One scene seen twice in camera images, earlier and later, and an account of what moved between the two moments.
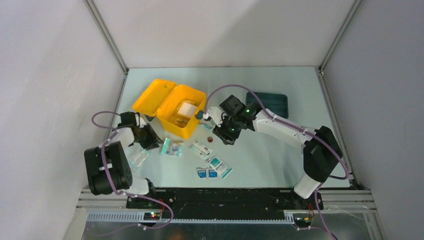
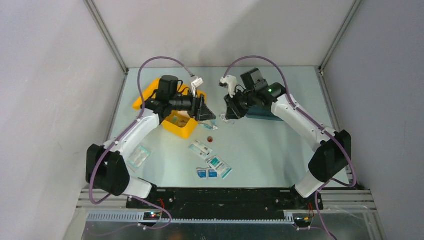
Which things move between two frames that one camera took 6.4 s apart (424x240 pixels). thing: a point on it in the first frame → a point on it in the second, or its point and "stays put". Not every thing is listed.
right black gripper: x=227 y=138 → x=233 y=112
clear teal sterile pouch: x=138 y=157 stays put
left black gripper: x=153 y=140 → x=203 y=113
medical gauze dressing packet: x=221 y=168 stays put
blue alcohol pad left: x=202 y=173 stays put
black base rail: x=223 y=203 stays put
